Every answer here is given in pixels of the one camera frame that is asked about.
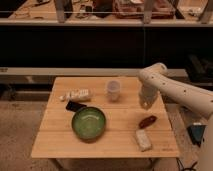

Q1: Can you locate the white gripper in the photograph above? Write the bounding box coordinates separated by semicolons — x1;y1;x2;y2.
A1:
139;85;158;110

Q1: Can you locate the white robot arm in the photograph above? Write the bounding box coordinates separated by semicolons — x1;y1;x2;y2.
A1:
138;63;213;171

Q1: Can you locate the wooden table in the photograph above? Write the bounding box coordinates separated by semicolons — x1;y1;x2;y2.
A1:
31;77;179;159

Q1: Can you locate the green bowl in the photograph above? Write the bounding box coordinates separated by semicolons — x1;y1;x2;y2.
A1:
71;107;106;141

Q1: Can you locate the white sponge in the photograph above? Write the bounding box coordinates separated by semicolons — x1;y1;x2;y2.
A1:
136;129;152;152

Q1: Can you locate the clear plastic cup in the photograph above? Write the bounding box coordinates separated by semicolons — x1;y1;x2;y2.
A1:
106;80;121;101

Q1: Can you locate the red brown sausage toy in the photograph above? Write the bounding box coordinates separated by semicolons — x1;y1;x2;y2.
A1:
139;115;157;129

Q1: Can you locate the blue black device on floor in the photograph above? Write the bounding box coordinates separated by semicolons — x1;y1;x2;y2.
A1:
187;125;205;147

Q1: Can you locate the black rectangular block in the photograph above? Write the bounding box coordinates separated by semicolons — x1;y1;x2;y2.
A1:
66;101;85;112

